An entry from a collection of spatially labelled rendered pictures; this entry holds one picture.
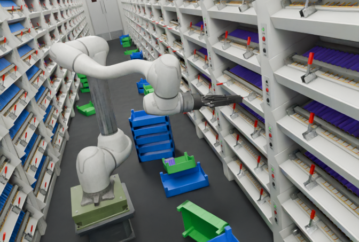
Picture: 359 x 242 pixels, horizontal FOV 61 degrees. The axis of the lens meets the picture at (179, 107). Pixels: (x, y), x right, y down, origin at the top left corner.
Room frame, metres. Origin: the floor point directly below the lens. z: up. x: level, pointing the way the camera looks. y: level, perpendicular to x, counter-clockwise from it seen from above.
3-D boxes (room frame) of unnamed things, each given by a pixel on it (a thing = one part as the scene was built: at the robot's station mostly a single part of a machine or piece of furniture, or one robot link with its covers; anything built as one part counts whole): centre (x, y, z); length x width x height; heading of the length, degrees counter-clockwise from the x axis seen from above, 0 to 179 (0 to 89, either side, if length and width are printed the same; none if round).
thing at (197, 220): (1.24, -0.01, 0.10); 0.30 x 0.08 x 0.20; 38
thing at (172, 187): (1.82, 0.06, 0.04); 0.30 x 0.20 x 0.08; 99
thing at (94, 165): (1.48, 0.52, 0.45); 0.18 x 0.16 x 0.22; 150
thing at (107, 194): (1.45, 0.53, 0.31); 0.22 x 0.18 x 0.06; 8
